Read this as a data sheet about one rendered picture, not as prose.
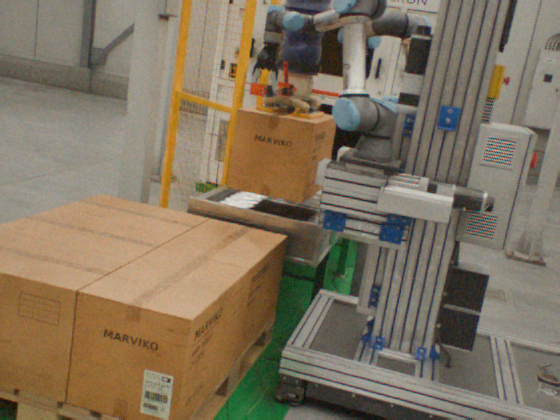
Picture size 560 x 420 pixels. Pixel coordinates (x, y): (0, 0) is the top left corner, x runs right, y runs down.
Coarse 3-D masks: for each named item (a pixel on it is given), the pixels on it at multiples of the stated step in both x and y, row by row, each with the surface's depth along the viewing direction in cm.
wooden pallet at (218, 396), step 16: (272, 320) 331; (256, 336) 306; (256, 352) 318; (240, 368) 300; (224, 384) 273; (16, 400) 235; (32, 400) 233; (48, 400) 232; (208, 400) 270; (224, 400) 273; (32, 416) 235; (48, 416) 233; (64, 416) 238; (80, 416) 230; (96, 416) 230; (192, 416) 235; (208, 416) 259
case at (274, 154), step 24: (240, 120) 336; (264, 120) 333; (288, 120) 330; (312, 120) 337; (240, 144) 338; (264, 144) 335; (288, 144) 332; (312, 144) 330; (240, 168) 340; (264, 168) 337; (288, 168) 334; (312, 168) 342; (264, 192) 339; (288, 192) 336; (312, 192) 356
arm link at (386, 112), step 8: (376, 104) 258; (384, 104) 259; (392, 104) 260; (384, 112) 259; (392, 112) 261; (376, 120) 257; (384, 120) 259; (392, 120) 262; (376, 128) 260; (384, 128) 261; (392, 128) 264
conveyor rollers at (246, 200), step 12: (240, 192) 406; (240, 204) 372; (252, 204) 378; (264, 204) 385; (276, 204) 386; (288, 204) 391; (300, 204) 398; (312, 204) 405; (288, 216) 364; (300, 216) 371; (312, 216) 371
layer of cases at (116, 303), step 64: (0, 256) 241; (64, 256) 251; (128, 256) 261; (192, 256) 273; (256, 256) 286; (0, 320) 231; (64, 320) 225; (128, 320) 219; (192, 320) 213; (256, 320) 299; (0, 384) 236; (64, 384) 229; (128, 384) 223; (192, 384) 228
